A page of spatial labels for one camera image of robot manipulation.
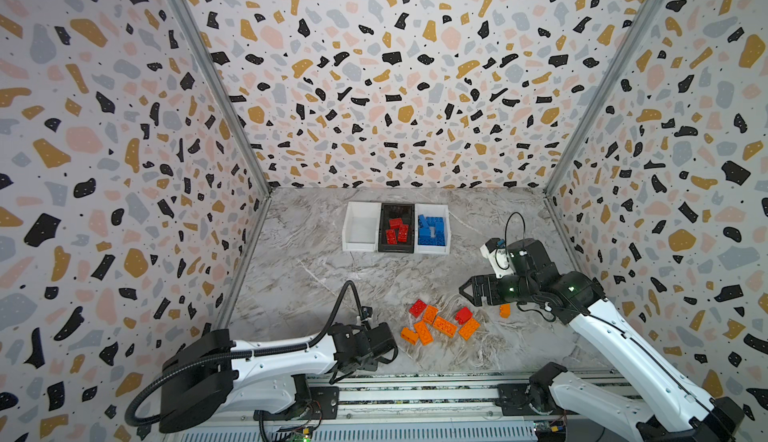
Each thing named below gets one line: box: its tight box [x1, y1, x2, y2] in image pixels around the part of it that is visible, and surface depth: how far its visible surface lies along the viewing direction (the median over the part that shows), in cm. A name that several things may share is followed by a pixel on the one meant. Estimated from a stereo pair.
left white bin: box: [342, 201, 382, 252], surface depth 109 cm
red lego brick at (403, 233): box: [398, 224, 409, 243], surface depth 108 cm
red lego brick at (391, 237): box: [385, 229, 398, 245], surface depth 108 cm
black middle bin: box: [378, 203, 415, 254], surface depth 111 cm
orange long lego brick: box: [433, 316, 458, 338], surface depth 88 cm
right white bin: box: [414, 204, 451, 255], surface depth 103 cm
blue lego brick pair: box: [426, 216, 445, 235], surface depth 112 cm
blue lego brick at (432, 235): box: [418, 226, 446, 246], surface depth 108 cm
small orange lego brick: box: [400, 327, 419, 345], surface depth 85 cm
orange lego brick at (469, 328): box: [458, 318, 480, 341], surface depth 87 cm
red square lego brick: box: [409, 299, 427, 318], surface depth 91 cm
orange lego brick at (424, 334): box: [414, 321, 434, 346], surface depth 87 cm
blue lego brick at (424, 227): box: [418, 214, 431, 235], surface depth 111 cm
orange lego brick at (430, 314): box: [423, 305, 439, 325], surface depth 92 cm
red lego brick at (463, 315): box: [454, 306, 473, 325], surface depth 89 cm
